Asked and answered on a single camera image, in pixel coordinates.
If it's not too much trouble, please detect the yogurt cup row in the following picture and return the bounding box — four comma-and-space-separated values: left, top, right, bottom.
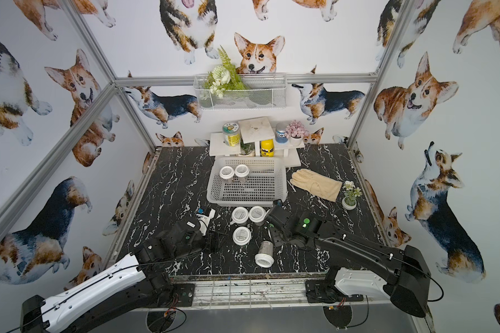
232, 226, 252, 246
234, 165, 250, 183
249, 206, 267, 226
219, 166, 235, 184
254, 241, 274, 269
230, 207, 249, 226

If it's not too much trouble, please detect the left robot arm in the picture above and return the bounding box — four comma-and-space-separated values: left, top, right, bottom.
19, 219, 222, 332

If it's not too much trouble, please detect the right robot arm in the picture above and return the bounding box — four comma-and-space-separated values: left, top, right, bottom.
264, 200, 431, 318

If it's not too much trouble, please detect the white plastic perforated basket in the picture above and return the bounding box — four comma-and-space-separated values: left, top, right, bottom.
207, 157, 288, 208

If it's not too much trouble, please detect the beige work glove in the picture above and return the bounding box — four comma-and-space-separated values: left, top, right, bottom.
290, 169, 343, 202

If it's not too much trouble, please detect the small potted white flower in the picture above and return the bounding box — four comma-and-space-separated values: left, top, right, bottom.
342, 180, 362, 210

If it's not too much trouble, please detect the yellow jar on shelf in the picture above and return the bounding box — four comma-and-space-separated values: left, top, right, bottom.
260, 140, 274, 157

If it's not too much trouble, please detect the blue white small jar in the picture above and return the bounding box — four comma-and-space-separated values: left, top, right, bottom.
275, 122, 288, 144

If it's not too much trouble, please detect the small green plant under shelf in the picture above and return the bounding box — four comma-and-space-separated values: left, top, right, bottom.
240, 142, 256, 157

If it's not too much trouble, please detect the pink flower pot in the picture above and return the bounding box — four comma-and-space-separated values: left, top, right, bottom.
286, 120, 309, 146

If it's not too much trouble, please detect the white stepped display shelf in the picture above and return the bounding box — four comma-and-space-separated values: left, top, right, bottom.
209, 117, 304, 168

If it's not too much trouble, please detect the green fern white flower bouquet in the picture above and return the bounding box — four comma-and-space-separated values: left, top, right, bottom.
204, 46, 248, 99

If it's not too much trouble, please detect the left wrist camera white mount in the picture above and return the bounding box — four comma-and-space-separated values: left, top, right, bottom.
196, 208, 216, 236

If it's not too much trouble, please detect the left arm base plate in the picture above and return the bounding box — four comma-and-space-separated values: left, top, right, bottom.
167, 283, 196, 308

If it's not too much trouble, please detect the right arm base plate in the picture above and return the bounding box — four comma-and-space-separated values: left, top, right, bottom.
304, 280, 364, 304

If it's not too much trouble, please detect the white wire wall basket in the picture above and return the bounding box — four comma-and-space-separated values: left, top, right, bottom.
193, 74, 287, 110

